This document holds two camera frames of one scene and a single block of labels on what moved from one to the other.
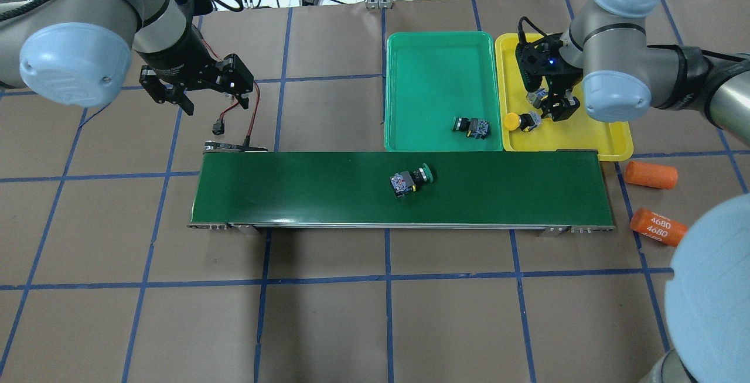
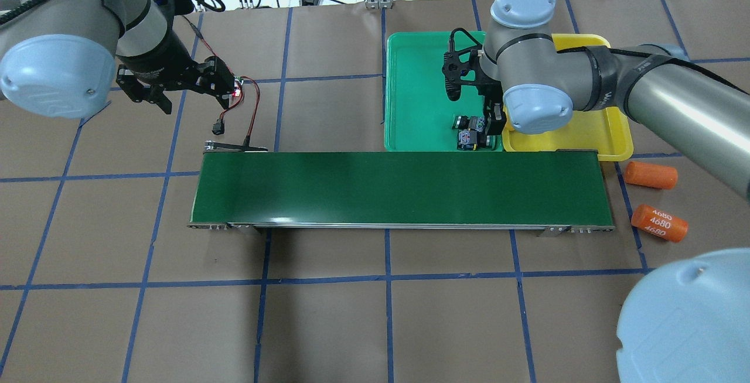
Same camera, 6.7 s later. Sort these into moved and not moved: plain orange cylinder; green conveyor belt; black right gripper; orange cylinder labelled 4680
Moved: black right gripper
Not moved: plain orange cylinder; orange cylinder labelled 4680; green conveyor belt
